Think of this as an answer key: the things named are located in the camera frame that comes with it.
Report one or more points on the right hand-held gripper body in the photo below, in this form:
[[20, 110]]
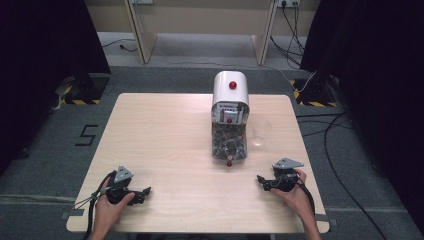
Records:
[[286, 175]]

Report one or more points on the black curtain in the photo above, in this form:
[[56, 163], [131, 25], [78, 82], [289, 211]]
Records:
[[376, 83], [46, 50]]

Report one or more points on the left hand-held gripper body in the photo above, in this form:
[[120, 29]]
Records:
[[120, 186]]

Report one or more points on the clear plastic cup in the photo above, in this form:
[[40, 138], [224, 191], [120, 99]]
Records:
[[261, 131]]

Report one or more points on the beige wooden desk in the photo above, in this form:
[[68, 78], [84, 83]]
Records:
[[200, 20]]

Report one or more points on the person's left hand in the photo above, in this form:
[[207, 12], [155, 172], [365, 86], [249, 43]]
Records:
[[108, 210]]

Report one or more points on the white dispenser with clear container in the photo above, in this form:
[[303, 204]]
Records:
[[230, 100]]

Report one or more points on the white wall socket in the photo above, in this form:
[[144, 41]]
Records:
[[288, 2]]

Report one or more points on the person's right hand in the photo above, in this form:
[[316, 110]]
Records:
[[300, 200]]

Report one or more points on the stand base with striped tape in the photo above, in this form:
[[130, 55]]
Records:
[[83, 90], [315, 95]]

